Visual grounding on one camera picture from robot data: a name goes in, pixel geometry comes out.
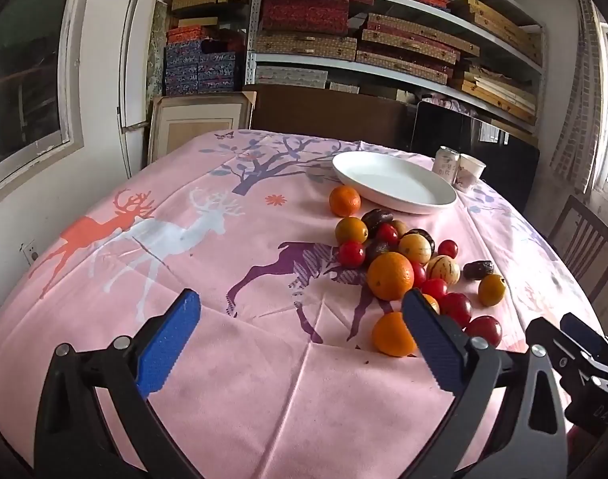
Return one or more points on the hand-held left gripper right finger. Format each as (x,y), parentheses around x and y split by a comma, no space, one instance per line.
(433,344)

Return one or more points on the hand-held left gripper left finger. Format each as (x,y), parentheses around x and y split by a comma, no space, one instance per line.
(169,344)

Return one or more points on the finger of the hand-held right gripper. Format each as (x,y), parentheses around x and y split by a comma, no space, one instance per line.
(583,332)
(563,354)

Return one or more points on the yellow round fruit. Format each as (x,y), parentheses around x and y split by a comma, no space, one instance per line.
(492,289)
(431,302)
(351,230)

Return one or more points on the red plum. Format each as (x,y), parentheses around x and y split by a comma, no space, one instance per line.
(434,288)
(447,248)
(352,253)
(483,330)
(419,274)
(387,234)
(455,308)

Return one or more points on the small orange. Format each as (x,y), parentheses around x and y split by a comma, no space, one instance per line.
(344,200)
(391,334)

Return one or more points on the large orange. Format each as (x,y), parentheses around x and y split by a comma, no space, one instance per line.
(390,276)

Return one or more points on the dark purple fruit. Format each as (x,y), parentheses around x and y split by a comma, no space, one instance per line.
(376,217)
(376,249)
(478,269)
(426,234)

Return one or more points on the white oval plate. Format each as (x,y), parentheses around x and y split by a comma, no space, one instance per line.
(384,179)

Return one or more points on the striped yellow pepino melon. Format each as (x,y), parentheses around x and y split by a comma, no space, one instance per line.
(443,269)

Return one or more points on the pink deer print tablecloth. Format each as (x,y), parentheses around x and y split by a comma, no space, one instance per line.
(234,384)

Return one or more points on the wooden chair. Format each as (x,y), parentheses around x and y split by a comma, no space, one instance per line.
(591,244)

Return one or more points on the small tan fruit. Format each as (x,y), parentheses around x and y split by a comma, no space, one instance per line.
(400,227)

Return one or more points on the white paper cup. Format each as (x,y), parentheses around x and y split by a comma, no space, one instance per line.
(469,170)

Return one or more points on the white drink can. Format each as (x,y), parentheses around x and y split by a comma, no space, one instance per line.
(446,162)

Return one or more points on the black panel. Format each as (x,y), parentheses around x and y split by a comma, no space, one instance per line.
(448,129)

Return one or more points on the framed wooden panel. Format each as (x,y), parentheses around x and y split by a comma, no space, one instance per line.
(194,124)

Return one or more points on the patterned curtain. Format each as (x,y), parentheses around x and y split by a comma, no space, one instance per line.
(578,110)

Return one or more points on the stack of yellow flat boxes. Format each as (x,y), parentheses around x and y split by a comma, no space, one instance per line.
(498,95)

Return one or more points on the white door panel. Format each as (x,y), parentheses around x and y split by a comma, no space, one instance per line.
(129,85)

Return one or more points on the stack of blue patterned boxes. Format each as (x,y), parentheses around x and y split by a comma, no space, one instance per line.
(184,70)

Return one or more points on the grey patterned box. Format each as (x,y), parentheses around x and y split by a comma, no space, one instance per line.
(289,76)

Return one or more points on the white framed window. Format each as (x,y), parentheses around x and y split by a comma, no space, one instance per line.
(29,85)

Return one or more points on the orange patterned box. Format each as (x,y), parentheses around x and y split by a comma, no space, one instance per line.
(184,35)

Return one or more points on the metal shelving unit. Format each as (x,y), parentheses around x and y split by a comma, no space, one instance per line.
(252,35)

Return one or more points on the stack of tan woven boxes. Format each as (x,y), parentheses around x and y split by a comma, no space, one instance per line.
(304,45)

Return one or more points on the stack of red patterned boxes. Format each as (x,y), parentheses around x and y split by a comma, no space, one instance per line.
(304,12)

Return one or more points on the white wall socket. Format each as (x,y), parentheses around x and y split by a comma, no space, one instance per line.
(30,252)

